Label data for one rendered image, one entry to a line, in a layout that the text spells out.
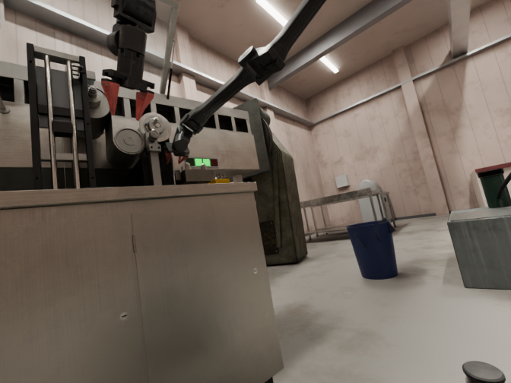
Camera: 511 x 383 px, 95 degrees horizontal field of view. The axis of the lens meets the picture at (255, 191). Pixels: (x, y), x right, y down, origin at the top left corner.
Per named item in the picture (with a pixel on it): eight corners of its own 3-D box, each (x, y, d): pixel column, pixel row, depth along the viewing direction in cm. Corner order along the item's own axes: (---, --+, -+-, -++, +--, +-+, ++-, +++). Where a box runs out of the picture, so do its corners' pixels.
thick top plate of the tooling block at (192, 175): (186, 181, 113) (184, 169, 114) (161, 197, 144) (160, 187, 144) (215, 180, 123) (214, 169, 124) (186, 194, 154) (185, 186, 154)
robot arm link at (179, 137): (204, 124, 106) (187, 112, 100) (203, 138, 98) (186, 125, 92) (187, 140, 110) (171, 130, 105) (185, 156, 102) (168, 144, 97)
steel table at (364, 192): (309, 239, 631) (302, 203, 643) (389, 232, 510) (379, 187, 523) (296, 245, 574) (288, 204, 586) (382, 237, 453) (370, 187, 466)
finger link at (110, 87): (97, 112, 58) (100, 71, 56) (128, 118, 64) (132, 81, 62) (106, 114, 54) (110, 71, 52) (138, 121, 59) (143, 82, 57)
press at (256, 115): (322, 253, 399) (293, 104, 433) (284, 273, 302) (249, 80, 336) (258, 256, 488) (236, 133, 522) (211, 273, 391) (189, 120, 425)
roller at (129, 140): (115, 152, 100) (112, 125, 101) (108, 169, 119) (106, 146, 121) (145, 153, 107) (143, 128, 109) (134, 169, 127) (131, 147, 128)
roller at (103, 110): (71, 115, 94) (68, 83, 95) (71, 138, 113) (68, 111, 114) (112, 119, 102) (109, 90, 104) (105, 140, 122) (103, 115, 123)
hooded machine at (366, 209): (393, 220, 741) (382, 177, 759) (388, 223, 692) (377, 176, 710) (369, 223, 788) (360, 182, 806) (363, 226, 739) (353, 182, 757)
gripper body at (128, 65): (101, 77, 56) (103, 44, 55) (144, 90, 64) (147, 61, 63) (110, 77, 52) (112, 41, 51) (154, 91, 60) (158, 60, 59)
